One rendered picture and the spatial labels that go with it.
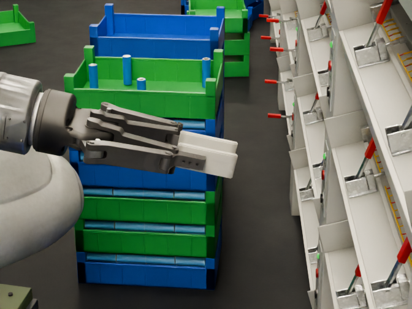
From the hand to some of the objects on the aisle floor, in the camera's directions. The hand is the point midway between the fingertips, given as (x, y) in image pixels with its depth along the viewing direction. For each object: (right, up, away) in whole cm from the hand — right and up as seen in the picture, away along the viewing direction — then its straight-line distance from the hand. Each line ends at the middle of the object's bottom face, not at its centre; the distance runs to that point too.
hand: (206, 154), depth 106 cm
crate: (-12, -25, +97) cm, 101 cm away
